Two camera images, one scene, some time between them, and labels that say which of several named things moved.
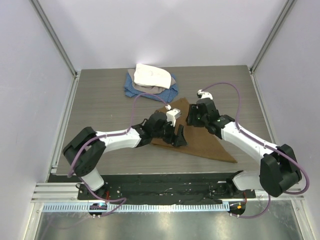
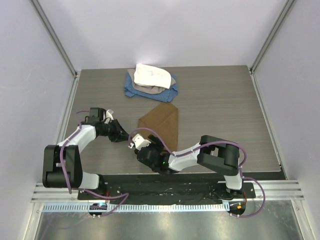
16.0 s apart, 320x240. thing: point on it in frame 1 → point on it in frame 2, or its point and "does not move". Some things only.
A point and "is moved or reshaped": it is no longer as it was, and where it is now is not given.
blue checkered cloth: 166,96 does not move
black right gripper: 191,120 → 159,144
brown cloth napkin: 200,141 is moved or reshaped
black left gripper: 180,140 → 119,134
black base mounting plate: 200,189 does not move
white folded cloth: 151,76 does not move
